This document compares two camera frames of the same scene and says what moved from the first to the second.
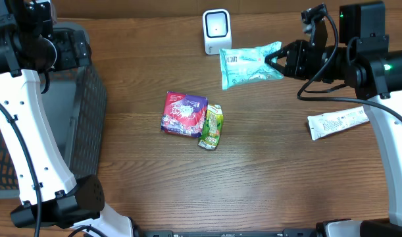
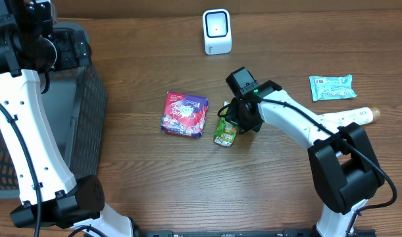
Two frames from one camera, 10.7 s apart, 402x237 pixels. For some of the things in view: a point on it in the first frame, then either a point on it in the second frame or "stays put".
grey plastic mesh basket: [75, 99] stays put
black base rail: [230, 233] stays put
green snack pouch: [211, 134] -> [226, 131]
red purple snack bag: [183, 114] stays put
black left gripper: [79, 49] stays put
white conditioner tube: [322, 123] stays put
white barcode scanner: [217, 30] stays put
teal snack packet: [244, 65] -> [333, 87]
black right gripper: [295, 60] -> [235, 117]
